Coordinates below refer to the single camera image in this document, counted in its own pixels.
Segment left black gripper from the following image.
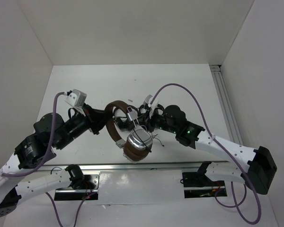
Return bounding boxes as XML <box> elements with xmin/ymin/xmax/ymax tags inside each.
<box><xmin>56</xmin><ymin>102</ymin><xmax>115</xmax><ymax>149</ymax></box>

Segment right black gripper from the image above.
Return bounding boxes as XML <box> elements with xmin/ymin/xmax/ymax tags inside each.
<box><xmin>134</xmin><ymin>106</ymin><xmax>178</xmax><ymax>134</ymax></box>

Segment thin black headphone cable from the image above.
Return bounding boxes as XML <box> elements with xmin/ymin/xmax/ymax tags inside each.
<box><xmin>113</xmin><ymin>106</ymin><xmax>165</xmax><ymax>152</ymax></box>

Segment brown silver headphones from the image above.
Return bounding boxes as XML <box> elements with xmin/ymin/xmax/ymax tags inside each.
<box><xmin>105</xmin><ymin>100</ymin><xmax>153</xmax><ymax>162</ymax></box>

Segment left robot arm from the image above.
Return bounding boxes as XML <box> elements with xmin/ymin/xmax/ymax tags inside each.
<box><xmin>0</xmin><ymin>105</ymin><xmax>112</xmax><ymax>218</ymax></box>

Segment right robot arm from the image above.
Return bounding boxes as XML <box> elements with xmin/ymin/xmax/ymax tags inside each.
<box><xmin>142</xmin><ymin>105</ymin><xmax>277</xmax><ymax>195</ymax></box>

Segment black headphones right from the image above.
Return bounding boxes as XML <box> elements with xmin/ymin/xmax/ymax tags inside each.
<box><xmin>138</xmin><ymin>104</ymin><xmax>165</xmax><ymax>131</ymax></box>

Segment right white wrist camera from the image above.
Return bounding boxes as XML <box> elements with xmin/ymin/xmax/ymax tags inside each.
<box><xmin>143</xmin><ymin>95</ymin><xmax>159</xmax><ymax>119</ymax></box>

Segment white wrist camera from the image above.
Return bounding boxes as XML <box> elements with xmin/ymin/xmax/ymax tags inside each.
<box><xmin>143</xmin><ymin>95</ymin><xmax>159</xmax><ymax>119</ymax></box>
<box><xmin>65</xmin><ymin>89</ymin><xmax>87</xmax><ymax>109</ymax></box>

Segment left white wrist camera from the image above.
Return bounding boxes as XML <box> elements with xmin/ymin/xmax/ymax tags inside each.
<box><xmin>65</xmin><ymin>89</ymin><xmax>87</xmax><ymax>109</ymax></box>

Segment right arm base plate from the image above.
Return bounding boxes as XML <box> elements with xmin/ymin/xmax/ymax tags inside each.
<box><xmin>180</xmin><ymin>172</ymin><xmax>227</xmax><ymax>199</ymax></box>

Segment aluminium rail right side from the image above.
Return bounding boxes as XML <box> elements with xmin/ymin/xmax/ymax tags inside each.
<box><xmin>209</xmin><ymin>65</ymin><xmax>243</xmax><ymax>145</ymax></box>

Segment aluminium rail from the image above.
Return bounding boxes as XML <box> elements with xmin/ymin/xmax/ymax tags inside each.
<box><xmin>209</xmin><ymin>65</ymin><xmax>243</xmax><ymax>145</ymax></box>
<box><xmin>33</xmin><ymin>160</ymin><xmax>228</xmax><ymax>173</ymax></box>

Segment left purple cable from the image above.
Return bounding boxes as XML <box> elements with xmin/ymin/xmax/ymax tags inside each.
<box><xmin>0</xmin><ymin>91</ymin><xmax>68</xmax><ymax>177</ymax></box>

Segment aluminium rail front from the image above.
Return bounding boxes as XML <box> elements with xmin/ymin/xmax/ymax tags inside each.
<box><xmin>33</xmin><ymin>160</ymin><xmax>228</xmax><ymax>173</ymax></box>

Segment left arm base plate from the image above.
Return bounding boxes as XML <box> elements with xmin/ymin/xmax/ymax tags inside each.
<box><xmin>54</xmin><ymin>172</ymin><xmax>100</xmax><ymax>201</ymax></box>

